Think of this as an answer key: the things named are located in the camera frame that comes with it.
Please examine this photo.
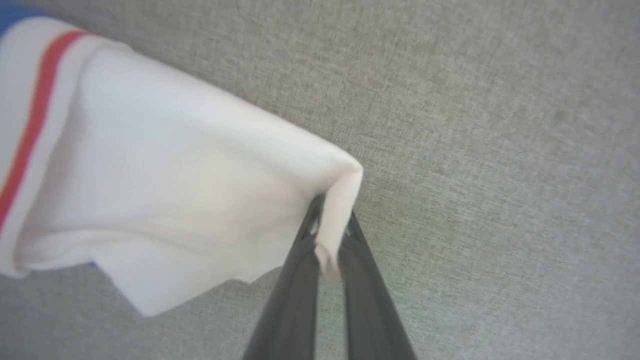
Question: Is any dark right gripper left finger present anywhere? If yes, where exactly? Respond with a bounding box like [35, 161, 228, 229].
[242, 195, 326, 360]

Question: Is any grey fabric sofa cushion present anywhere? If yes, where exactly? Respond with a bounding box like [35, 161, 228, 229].
[0, 0, 640, 360]

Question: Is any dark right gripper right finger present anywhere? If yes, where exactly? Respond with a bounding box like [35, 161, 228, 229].
[340, 211, 418, 360]

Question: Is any blue garment with striped trim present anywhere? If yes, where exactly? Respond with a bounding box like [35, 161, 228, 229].
[0, 4, 364, 318]

